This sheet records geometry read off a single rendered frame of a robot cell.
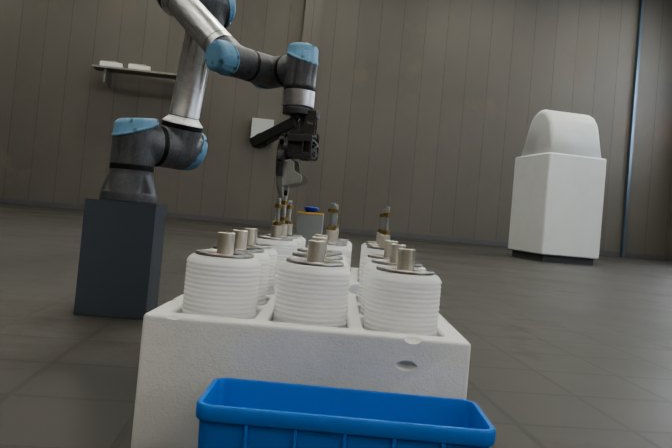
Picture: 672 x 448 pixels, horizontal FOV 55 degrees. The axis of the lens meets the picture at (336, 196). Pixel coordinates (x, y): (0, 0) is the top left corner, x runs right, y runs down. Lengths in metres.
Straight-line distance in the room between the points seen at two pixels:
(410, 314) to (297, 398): 0.17
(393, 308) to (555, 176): 6.55
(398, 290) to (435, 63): 10.95
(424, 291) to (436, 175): 10.65
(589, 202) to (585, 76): 5.42
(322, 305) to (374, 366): 0.10
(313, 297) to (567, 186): 6.66
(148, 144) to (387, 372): 1.17
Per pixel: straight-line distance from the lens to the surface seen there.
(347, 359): 0.78
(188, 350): 0.80
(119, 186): 1.77
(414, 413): 0.77
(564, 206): 7.36
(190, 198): 11.13
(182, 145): 1.85
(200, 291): 0.82
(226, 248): 0.84
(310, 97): 1.51
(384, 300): 0.81
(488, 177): 11.72
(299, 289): 0.80
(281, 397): 0.76
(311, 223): 1.76
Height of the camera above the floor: 0.32
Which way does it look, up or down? 2 degrees up
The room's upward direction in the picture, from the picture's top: 5 degrees clockwise
